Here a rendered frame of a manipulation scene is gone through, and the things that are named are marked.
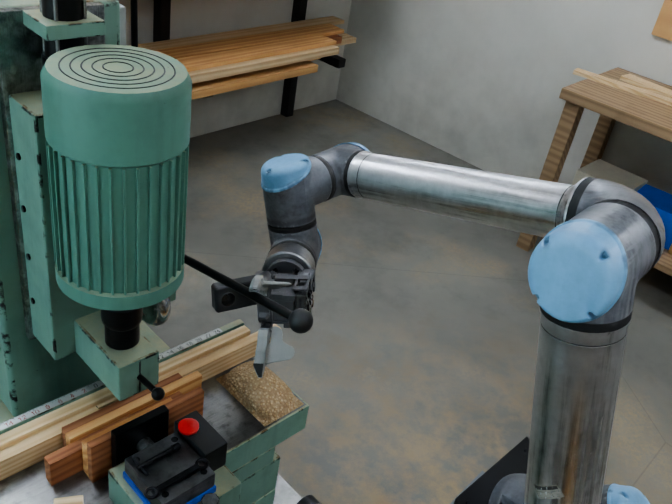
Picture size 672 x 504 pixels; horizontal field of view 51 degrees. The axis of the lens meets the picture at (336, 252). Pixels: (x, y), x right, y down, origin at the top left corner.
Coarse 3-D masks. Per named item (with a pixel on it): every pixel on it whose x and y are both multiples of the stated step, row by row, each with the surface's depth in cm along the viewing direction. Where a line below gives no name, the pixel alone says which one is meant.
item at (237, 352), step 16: (256, 336) 133; (224, 352) 128; (240, 352) 131; (192, 368) 124; (208, 368) 126; (224, 368) 130; (112, 400) 115; (48, 432) 108; (16, 448) 105; (32, 448) 105; (48, 448) 108; (0, 464) 103; (16, 464) 105; (32, 464) 107; (0, 480) 104
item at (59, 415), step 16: (224, 336) 131; (240, 336) 132; (192, 352) 126; (208, 352) 127; (160, 368) 121; (176, 368) 123; (80, 400) 113; (96, 400) 113; (48, 416) 109; (64, 416) 110; (16, 432) 106; (32, 432) 107; (0, 448) 104
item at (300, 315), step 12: (192, 264) 114; (204, 264) 113; (216, 276) 110; (240, 288) 106; (264, 300) 102; (276, 312) 101; (288, 312) 99; (300, 312) 97; (300, 324) 96; (312, 324) 98
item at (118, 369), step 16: (80, 320) 112; (96, 320) 112; (80, 336) 112; (96, 336) 109; (80, 352) 114; (96, 352) 109; (112, 352) 107; (128, 352) 107; (144, 352) 108; (96, 368) 111; (112, 368) 106; (128, 368) 106; (144, 368) 108; (112, 384) 108; (128, 384) 107
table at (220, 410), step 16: (208, 384) 127; (208, 400) 124; (224, 400) 124; (208, 416) 121; (224, 416) 121; (240, 416) 122; (288, 416) 123; (304, 416) 127; (224, 432) 118; (240, 432) 119; (256, 432) 119; (272, 432) 122; (288, 432) 126; (240, 448) 117; (256, 448) 121; (240, 464) 119; (16, 480) 105; (32, 480) 105; (64, 480) 106; (80, 480) 106; (0, 496) 102; (16, 496) 102; (32, 496) 103; (48, 496) 103; (64, 496) 104; (96, 496) 104
